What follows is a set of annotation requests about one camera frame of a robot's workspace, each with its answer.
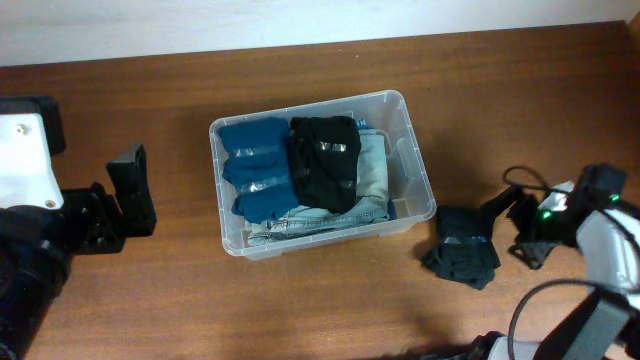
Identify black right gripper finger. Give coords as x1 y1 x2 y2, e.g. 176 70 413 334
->
479 186 524 222
507 197 559 271

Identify small black taped garment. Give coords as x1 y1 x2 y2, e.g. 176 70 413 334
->
420 206 501 290

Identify light blue jeans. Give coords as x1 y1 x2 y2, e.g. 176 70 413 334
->
245 129 390 246

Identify dark blue jeans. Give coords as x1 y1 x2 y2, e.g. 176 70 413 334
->
355 119 398 221

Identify teal taped garment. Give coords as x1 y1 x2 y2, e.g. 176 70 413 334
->
217 117 299 224

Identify clear plastic storage container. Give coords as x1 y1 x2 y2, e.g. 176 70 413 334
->
208 90 437 260

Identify large black taped garment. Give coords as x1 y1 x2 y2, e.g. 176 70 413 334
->
289 116 361 214

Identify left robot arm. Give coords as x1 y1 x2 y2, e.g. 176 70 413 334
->
1 96 157 359

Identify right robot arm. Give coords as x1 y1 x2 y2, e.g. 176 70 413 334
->
421 163 639 360

